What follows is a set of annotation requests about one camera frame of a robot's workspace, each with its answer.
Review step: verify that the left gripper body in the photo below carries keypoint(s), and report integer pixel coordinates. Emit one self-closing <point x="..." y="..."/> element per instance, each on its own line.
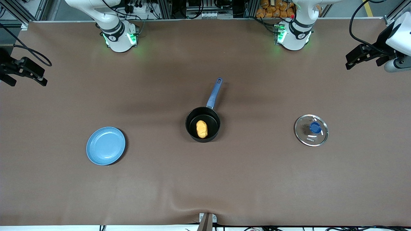
<point x="381" y="42"/>

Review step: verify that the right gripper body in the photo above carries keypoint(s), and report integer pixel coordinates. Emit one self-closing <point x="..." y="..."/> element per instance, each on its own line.
<point x="4" y="65"/>

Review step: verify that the glass lid with blue knob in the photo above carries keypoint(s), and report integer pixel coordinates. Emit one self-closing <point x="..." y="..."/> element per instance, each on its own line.
<point x="308" y="140"/>

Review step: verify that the yellow potato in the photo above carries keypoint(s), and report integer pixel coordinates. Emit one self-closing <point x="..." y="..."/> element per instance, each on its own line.
<point x="202" y="129"/>

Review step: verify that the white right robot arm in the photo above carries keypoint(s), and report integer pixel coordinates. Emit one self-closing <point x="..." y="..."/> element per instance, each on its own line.
<point x="118" y="41"/>

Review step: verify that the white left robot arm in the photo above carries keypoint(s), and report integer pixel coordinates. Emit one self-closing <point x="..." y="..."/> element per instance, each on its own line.
<point x="295" y="40"/>

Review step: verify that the blue plate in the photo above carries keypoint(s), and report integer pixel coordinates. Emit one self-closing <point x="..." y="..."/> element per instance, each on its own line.
<point x="106" y="146"/>

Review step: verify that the white power strip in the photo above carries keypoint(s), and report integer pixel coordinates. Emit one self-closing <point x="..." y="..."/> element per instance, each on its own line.
<point x="138" y="9"/>

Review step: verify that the brown table mat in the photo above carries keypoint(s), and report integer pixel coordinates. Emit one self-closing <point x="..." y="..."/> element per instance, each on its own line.
<point x="257" y="179"/>

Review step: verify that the metal table clamp bracket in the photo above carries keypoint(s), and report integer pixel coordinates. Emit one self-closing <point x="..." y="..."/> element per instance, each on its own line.
<point x="207" y="221"/>

